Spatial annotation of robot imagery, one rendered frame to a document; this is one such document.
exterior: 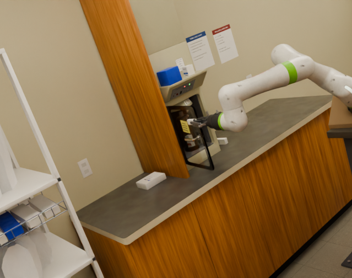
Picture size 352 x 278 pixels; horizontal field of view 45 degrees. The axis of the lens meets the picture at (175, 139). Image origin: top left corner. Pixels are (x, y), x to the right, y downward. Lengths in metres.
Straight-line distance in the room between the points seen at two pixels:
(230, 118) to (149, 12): 0.93
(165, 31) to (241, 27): 1.20
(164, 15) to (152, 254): 1.41
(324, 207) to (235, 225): 0.92
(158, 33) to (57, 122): 0.83
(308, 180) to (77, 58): 1.81
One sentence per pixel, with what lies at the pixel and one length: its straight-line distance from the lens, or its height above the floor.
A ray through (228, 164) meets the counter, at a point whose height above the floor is 0.94.
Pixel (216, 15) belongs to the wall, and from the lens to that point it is 3.58.
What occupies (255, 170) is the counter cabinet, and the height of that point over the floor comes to 0.82.
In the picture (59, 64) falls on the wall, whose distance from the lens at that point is 2.79.
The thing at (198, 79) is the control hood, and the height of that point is 1.47.
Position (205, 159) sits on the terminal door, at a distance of 2.47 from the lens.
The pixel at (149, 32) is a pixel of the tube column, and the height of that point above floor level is 1.83.
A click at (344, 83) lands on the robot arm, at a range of 2.55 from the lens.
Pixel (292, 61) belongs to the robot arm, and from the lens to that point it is 2.21.
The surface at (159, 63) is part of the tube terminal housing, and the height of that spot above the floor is 1.64.
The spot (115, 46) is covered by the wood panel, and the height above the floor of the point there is 1.82.
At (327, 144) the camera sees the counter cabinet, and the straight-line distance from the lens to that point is 3.37.
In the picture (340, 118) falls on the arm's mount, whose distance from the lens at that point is 2.76.
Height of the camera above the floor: 1.86
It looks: 15 degrees down
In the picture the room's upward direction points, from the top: 19 degrees counter-clockwise
